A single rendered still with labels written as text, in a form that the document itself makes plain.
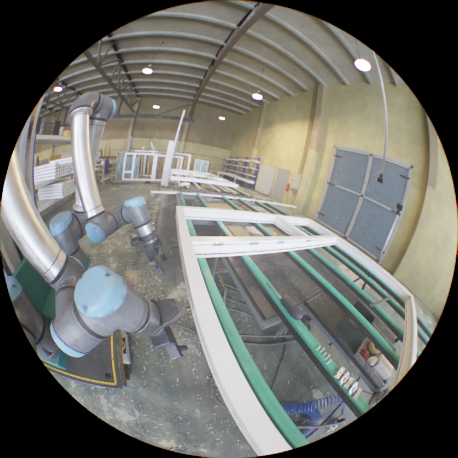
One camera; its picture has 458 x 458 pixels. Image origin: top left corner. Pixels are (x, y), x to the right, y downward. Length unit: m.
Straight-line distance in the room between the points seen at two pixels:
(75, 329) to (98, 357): 0.79
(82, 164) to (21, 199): 0.33
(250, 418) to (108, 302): 0.30
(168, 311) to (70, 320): 0.21
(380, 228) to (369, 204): 1.04
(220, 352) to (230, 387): 0.08
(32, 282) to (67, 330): 0.53
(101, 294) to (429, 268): 7.18
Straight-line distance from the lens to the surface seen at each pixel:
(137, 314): 0.27
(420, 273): 6.97
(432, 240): 6.93
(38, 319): 0.65
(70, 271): 0.39
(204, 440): 1.32
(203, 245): 0.61
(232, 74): 11.89
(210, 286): 0.51
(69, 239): 0.83
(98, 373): 1.06
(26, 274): 0.79
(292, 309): 0.51
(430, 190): 6.68
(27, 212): 0.35
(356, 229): 6.76
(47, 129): 4.54
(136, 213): 0.61
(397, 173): 6.96
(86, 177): 0.60
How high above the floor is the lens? 1.24
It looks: 24 degrees down
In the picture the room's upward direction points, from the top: 13 degrees clockwise
